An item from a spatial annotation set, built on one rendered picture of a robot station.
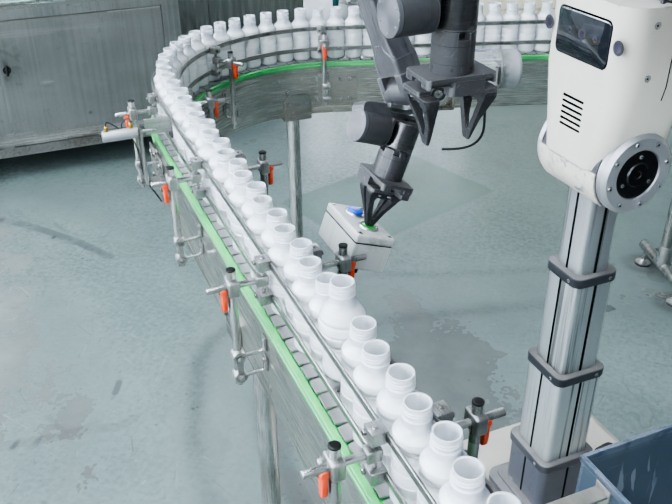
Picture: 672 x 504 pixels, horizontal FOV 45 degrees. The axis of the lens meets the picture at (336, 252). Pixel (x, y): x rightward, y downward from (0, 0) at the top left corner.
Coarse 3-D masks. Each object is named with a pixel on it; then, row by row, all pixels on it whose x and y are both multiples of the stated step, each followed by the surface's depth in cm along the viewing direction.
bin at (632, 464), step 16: (656, 432) 124; (608, 448) 120; (624, 448) 122; (640, 448) 124; (656, 448) 126; (592, 464) 118; (608, 464) 122; (624, 464) 124; (640, 464) 126; (656, 464) 128; (592, 480) 118; (608, 480) 115; (624, 480) 126; (640, 480) 128; (656, 480) 130; (576, 496) 115; (592, 496) 115; (608, 496) 115; (624, 496) 129; (640, 496) 131; (656, 496) 133
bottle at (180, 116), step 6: (180, 96) 193; (186, 96) 193; (180, 102) 191; (186, 102) 191; (180, 108) 192; (174, 114) 194; (180, 114) 192; (180, 120) 192; (180, 126) 193; (180, 138) 194; (180, 144) 195; (180, 150) 196
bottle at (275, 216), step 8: (272, 208) 142; (280, 208) 142; (272, 216) 139; (280, 216) 139; (272, 224) 140; (264, 232) 142; (272, 232) 141; (264, 240) 141; (272, 240) 140; (264, 248) 142
